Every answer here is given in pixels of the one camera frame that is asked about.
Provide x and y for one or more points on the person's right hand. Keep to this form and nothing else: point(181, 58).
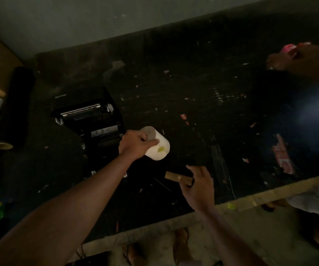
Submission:
point(201, 191)

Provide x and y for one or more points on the person's left hand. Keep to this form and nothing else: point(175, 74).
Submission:
point(133, 144)

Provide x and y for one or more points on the white label paper roll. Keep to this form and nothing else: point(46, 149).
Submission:
point(161, 139)

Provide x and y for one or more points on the yellow sticker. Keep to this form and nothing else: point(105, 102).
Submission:
point(161, 148)

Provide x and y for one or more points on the brown cardboard core tube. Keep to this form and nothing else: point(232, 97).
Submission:
point(173, 176)

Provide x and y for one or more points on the black printer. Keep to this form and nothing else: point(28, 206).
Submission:
point(92, 119)

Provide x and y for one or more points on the person's left forearm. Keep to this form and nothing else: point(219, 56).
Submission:
point(59, 218)

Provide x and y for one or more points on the person's right forearm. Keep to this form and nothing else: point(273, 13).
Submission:
point(226, 241)

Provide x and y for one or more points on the person's right foot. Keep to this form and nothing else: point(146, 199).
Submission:
point(181, 246)

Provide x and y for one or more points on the person's foot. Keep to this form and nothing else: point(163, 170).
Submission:
point(133, 254)
point(181, 246)

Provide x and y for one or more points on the person's left foot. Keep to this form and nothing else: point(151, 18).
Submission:
point(133, 254)

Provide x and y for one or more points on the black film roll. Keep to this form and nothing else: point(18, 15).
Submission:
point(15, 102)

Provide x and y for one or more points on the red printed paper scrap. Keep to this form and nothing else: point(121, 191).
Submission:
point(282, 157)

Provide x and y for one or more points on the pink tape dispenser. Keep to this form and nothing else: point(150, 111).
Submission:
point(288, 47)

